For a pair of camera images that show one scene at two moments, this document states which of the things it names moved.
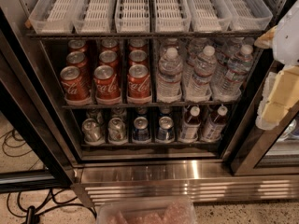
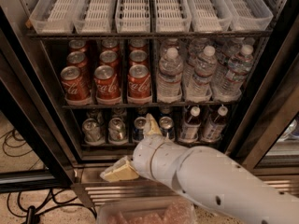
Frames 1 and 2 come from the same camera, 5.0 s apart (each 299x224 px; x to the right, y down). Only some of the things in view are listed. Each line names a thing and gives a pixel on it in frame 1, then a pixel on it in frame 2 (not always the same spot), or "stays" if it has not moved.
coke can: [107, 88] stays
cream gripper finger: [266, 40] to [157, 157]
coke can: [73, 84] stays
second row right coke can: [137, 57] stays
